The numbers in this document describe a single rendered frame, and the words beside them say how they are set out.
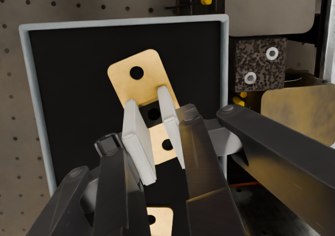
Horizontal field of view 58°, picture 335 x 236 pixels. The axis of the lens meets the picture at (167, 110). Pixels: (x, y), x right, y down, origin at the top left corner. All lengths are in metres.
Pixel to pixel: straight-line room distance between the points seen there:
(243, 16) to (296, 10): 0.05
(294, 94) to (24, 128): 0.60
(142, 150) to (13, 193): 0.71
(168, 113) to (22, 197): 0.72
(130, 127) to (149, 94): 0.06
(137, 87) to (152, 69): 0.02
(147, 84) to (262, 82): 0.13
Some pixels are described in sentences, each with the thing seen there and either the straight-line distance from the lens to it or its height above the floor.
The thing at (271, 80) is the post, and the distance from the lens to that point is 0.31.
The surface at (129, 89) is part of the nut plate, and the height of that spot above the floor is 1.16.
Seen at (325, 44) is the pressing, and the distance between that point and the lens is 0.44.
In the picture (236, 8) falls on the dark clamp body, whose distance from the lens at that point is 0.31.
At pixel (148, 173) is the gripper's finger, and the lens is 0.16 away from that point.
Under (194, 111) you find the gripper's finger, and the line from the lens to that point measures 0.17.
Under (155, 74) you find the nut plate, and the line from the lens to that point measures 0.22.
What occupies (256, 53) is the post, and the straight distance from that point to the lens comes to 0.30.
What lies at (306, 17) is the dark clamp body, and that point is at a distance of 0.34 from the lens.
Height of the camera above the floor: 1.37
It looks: 72 degrees down
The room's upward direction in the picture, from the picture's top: 162 degrees clockwise
